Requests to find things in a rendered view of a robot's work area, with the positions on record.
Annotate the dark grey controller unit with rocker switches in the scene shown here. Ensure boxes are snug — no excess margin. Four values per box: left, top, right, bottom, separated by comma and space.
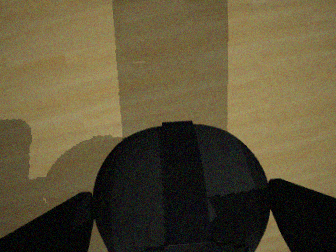
92, 121, 271, 252

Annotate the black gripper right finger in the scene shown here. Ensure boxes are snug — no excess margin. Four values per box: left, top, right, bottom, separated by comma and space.
268, 178, 336, 252

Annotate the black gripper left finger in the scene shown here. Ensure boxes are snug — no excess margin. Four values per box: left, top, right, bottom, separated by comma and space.
0, 191, 93, 252

